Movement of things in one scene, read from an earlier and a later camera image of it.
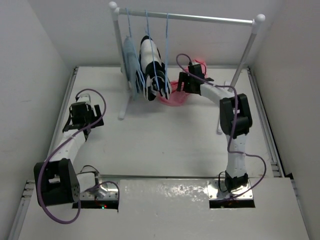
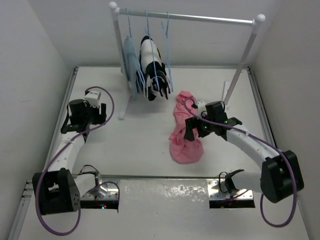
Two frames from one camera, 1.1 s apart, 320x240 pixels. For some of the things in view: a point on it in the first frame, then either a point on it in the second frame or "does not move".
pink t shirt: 177,98 to 184,151
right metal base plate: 215,193 does not move
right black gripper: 184,77 to 190,124
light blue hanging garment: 131,62 does not move
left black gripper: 89,111 does not move
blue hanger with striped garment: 151,67 does not move
